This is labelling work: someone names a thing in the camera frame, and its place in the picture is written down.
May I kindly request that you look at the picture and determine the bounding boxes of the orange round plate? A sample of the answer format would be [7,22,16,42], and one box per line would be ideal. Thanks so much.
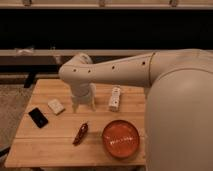
[102,120,140,159]

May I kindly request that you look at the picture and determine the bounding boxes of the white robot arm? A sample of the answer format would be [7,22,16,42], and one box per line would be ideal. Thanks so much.
[59,49,213,171]

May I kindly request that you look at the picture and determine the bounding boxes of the dark red chili pepper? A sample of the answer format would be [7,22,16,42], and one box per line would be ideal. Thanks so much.
[73,123,88,145]

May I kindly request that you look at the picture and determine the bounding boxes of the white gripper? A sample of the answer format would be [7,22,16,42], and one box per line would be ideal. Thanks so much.
[70,83,96,113]

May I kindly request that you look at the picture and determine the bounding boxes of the white rectangular box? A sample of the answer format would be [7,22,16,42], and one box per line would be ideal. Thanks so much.
[48,99,65,115]

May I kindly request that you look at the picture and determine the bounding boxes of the metal rail frame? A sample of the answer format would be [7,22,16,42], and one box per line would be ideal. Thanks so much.
[0,49,148,66]

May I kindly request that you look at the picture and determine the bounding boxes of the black smartphone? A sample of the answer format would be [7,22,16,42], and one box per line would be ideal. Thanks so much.
[29,108,48,128]

